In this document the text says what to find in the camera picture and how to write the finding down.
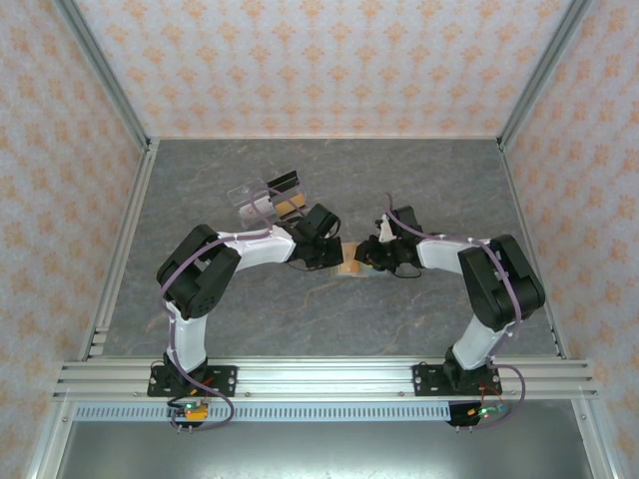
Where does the gold card with black stripe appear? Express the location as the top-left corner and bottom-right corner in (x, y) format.
(276, 194), (307, 217)

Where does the black card with gold lines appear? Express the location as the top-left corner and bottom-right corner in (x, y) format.
(267, 171), (301, 192)

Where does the silver card with black stripe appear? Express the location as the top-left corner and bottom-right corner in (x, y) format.
(238, 199), (274, 224)

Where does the clear acrylic card organizer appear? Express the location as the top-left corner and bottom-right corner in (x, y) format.
(227, 171), (309, 231)

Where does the grey metal panel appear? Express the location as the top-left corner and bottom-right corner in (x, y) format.
(54, 421), (598, 479)

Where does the aluminium front rail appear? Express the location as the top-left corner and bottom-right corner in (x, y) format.
(52, 358), (598, 400)

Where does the aluminium side rail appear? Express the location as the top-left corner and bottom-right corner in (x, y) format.
(497, 139), (570, 360)
(79, 139), (161, 360)

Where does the grey slotted cable duct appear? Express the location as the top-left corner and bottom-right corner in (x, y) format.
(74, 402), (510, 423)

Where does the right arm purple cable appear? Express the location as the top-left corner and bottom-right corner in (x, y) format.
(381, 193), (530, 433)

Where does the aluminium corner post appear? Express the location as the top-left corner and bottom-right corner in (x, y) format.
(498, 0), (595, 151)
(52, 0), (154, 154)

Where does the aluminium lower frame post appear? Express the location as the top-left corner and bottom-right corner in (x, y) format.
(24, 398), (76, 479)
(571, 398), (625, 479)

